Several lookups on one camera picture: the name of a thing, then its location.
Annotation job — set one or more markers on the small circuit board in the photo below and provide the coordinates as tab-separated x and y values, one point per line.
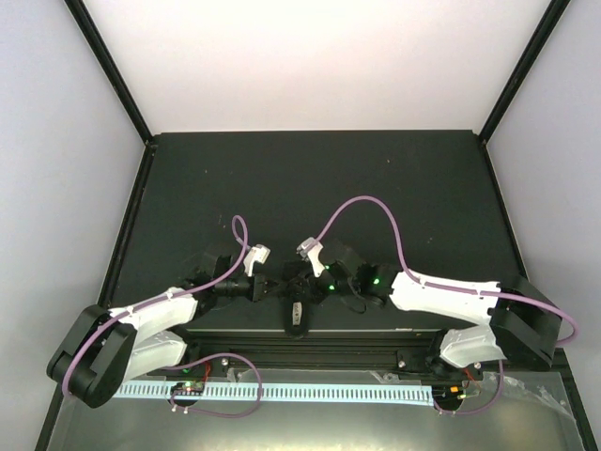
188	388
450	392

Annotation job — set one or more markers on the right black frame post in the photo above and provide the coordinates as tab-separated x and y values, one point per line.
537	42

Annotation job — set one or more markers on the black sneaker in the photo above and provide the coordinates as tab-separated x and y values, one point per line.
296	312

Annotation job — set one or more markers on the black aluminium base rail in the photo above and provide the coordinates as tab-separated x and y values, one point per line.
371	350

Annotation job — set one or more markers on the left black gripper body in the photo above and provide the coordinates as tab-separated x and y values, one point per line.
256	287

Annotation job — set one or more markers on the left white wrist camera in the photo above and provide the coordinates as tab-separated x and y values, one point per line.
257	254

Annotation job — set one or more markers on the black shoelace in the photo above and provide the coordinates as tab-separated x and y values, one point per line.
293	275

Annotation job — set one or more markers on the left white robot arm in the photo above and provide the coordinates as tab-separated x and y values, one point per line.
105	348

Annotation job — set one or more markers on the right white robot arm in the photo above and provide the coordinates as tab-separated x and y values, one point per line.
514	322

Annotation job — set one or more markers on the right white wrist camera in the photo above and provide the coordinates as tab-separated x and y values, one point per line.
309	250

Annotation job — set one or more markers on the white slotted cable duct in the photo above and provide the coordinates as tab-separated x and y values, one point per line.
416	395

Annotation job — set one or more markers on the left small circuit board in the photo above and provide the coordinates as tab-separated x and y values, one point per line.
188	388

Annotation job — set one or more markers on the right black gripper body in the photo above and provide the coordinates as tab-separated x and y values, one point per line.
318	295

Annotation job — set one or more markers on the left black frame post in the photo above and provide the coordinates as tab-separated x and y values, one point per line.
97	45

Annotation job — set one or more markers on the black frame post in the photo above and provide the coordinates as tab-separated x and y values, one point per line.
537	42
97	45

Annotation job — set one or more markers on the right small circuit board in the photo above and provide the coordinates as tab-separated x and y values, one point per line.
450	392

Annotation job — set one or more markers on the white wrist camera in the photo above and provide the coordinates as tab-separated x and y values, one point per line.
257	254
309	250

